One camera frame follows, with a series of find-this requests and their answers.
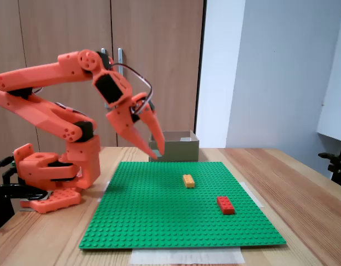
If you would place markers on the red lego block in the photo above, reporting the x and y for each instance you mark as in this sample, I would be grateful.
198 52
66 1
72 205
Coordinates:
225 205

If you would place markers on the open cardboard box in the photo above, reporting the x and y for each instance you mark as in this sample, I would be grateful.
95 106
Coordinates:
181 151

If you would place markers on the yellow lego block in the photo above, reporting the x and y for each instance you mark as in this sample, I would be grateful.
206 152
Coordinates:
188 181

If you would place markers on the green lego baseplate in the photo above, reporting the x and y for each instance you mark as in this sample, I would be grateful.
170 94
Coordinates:
159 216

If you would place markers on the translucent tape strip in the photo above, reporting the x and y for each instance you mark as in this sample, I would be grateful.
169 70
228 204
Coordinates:
187 256
103 191
253 195

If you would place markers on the brown wooden cabinet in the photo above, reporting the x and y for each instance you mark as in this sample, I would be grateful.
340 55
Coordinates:
62 27

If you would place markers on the black table clamp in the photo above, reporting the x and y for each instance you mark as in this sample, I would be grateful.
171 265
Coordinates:
4 194

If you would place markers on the black stand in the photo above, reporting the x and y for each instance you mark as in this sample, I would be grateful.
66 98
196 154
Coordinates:
338 166

